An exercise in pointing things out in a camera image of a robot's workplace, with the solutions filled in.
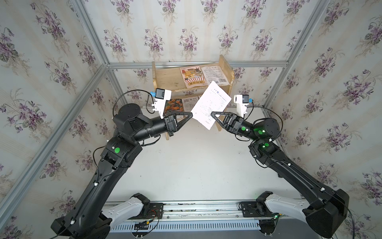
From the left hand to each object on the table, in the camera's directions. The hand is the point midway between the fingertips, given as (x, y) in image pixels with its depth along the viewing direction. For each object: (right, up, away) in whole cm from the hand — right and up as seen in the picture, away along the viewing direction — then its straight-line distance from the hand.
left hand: (193, 118), depth 48 cm
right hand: (+8, 0, +4) cm, 9 cm away
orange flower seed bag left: (-11, +9, +44) cm, 46 cm away
